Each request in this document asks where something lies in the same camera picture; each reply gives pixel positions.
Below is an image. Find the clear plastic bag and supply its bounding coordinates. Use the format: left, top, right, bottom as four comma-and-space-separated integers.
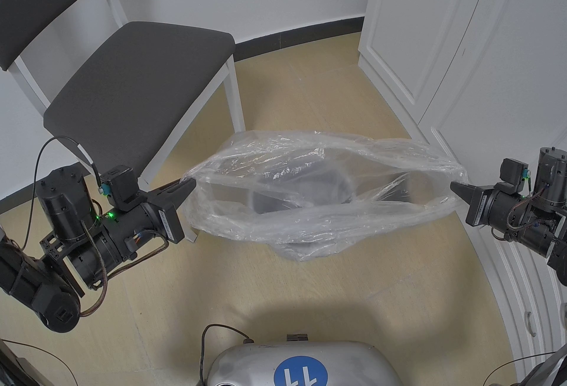
182, 130, 469, 262

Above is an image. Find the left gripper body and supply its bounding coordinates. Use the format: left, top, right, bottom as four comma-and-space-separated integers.
94, 202, 185, 275

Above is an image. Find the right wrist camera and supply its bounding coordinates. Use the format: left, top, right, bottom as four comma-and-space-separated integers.
500, 157, 530, 195

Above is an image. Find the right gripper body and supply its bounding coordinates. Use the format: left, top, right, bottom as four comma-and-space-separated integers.
465, 184, 539, 240

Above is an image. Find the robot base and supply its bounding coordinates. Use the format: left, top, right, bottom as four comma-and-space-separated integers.
208, 333, 404, 386

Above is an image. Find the grey padded white chair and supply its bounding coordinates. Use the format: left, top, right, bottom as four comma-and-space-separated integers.
0, 0, 246, 242

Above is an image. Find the white trash bin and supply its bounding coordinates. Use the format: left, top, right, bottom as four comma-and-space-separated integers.
250, 145, 426, 262

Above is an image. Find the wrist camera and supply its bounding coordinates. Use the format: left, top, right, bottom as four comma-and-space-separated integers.
98, 166, 149, 212
500, 157, 530, 195

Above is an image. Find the white wardrobe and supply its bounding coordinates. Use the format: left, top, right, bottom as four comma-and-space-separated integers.
358, 0, 567, 376

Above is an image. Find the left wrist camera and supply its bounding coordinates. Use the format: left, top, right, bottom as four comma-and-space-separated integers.
98, 166, 149, 212

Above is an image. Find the black cable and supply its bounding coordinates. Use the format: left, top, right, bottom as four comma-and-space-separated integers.
483, 353, 550, 386
201, 324, 254, 386
0, 339, 78, 386
20, 135, 103, 252

